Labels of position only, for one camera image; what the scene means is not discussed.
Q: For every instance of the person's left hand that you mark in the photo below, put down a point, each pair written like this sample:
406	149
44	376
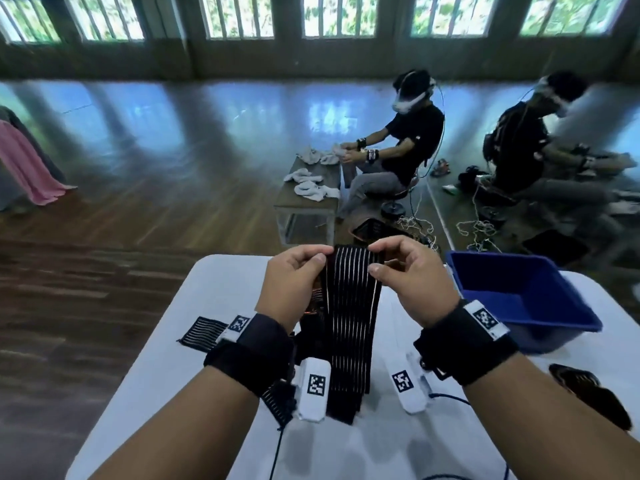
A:
285	294

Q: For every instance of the person's right hand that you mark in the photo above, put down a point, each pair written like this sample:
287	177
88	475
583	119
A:
420	284

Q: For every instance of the blue plastic bin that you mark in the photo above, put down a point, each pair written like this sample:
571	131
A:
500	294

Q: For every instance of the person's left forearm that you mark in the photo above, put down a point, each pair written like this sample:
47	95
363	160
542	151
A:
190	434

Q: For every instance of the person's right forearm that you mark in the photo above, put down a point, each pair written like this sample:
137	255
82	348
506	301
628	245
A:
550	434

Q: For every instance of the black wristband with white markers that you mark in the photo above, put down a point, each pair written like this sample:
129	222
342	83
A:
255	359
465	349

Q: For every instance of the black basket orange rim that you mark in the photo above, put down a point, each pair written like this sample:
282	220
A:
367	228

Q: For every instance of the red-seat stool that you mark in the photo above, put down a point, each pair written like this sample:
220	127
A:
392	209

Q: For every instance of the low wooden table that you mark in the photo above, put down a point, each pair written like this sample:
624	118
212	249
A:
305	204

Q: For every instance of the white towel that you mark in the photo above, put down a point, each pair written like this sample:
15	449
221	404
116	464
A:
315	191
312	155
300	175

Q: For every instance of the brown sandal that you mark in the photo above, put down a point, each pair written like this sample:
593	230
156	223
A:
440	168

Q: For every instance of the white head-mounted headset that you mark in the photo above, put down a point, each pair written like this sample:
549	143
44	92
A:
407	102

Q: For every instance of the barred window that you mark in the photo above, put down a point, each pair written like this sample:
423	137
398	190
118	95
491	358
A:
30	17
340	14
105	17
235	14

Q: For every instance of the pink cloth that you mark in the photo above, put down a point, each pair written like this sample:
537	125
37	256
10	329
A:
30	169

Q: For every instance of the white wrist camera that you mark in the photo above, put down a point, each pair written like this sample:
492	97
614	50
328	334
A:
405	384
315	389

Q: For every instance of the large wall mirror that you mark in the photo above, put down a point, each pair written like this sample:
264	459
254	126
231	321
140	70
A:
500	119

